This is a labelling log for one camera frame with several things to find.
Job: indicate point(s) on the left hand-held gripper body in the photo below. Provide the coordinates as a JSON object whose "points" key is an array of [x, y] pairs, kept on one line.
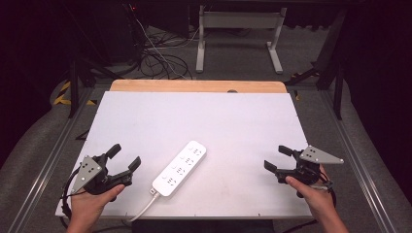
{"points": [[97, 181]]}

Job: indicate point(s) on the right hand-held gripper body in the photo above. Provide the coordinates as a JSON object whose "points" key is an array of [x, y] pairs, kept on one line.
{"points": [[307, 170]]}

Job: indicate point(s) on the person's left hand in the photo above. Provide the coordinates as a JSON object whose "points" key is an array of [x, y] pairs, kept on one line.
{"points": [[87, 207]]}

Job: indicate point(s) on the person's right hand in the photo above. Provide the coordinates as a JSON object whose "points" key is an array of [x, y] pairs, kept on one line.
{"points": [[319, 199]]}

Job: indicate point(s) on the white power strip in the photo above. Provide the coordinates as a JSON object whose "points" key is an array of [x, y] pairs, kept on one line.
{"points": [[179, 169]]}

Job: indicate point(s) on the yellow black hazard tape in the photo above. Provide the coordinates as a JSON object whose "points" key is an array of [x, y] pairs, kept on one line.
{"points": [[63, 95]]}

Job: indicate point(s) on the black metal stand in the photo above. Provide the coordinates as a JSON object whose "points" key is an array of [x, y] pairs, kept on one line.
{"points": [[77, 84], [330, 68]]}

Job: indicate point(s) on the person's dark clothing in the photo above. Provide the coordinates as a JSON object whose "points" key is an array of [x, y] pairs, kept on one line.
{"points": [[202, 227]]}

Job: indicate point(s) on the light wooden table board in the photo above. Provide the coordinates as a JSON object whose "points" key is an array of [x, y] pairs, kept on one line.
{"points": [[197, 86]]}

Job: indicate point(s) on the aluminium floor rail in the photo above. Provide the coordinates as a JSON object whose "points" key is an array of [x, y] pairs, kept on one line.
{"points": [[45, 168], [356, 165]]}

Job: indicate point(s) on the white metal desk frame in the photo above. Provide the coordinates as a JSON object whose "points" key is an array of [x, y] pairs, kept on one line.
{"points": [[239, 21]]}

